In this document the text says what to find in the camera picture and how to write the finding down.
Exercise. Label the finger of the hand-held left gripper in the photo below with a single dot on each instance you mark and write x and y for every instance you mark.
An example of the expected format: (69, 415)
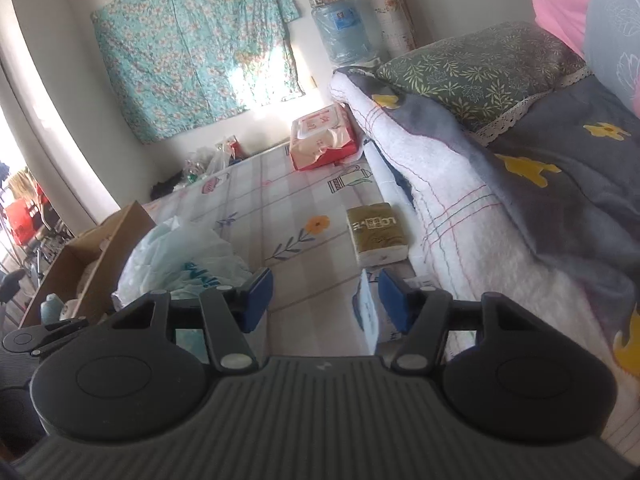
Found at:
(30, 340)

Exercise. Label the floral paper roll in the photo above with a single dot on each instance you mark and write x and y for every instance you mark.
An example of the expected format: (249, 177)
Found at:
(392, 20)

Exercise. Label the teal bottle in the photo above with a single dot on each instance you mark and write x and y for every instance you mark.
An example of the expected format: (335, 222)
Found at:
(51, 310)

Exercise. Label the pink and grey floral quilt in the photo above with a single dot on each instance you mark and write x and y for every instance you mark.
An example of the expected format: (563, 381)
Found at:
(565, 0)

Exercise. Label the green leaf print pillow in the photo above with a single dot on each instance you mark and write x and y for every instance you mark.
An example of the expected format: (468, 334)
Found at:
(475, 70)

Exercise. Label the checked printed bed sheet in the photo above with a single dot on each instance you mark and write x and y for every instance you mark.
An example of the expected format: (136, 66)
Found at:
(280, 210)

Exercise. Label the black cloth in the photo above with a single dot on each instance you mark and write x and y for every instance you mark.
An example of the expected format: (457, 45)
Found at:
(167, 187)

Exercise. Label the white plastic bag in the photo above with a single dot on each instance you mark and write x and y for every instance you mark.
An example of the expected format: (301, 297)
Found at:
(170, 255)

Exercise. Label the teal floral curtain cloth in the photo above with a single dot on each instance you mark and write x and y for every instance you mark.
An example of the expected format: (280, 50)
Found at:
(200, 45)

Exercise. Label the grey quilt with yellow print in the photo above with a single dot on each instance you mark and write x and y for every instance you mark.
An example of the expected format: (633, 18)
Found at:
(575, 185)

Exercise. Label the white soft packet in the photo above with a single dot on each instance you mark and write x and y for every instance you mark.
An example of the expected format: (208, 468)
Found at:
(367, 310)

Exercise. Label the pink wet wipes pack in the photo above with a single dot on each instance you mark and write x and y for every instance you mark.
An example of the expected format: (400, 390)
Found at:
(322, 132)

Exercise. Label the crumpled clear plastic bags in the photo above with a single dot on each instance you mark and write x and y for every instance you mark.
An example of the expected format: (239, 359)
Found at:
(215, 160)

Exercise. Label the brown cardboard box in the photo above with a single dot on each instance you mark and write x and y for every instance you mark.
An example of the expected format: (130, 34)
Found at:
(115, 245)

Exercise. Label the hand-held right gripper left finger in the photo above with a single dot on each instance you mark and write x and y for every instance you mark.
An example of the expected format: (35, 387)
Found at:
(257, 295)

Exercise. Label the white towel blanket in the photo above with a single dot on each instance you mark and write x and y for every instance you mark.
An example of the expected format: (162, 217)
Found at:
(450, 200)

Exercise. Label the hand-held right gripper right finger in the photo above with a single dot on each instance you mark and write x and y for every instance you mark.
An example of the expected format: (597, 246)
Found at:
(392, 300)

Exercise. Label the blue water jug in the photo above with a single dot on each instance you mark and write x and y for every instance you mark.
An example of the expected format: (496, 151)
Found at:
(342, 30)

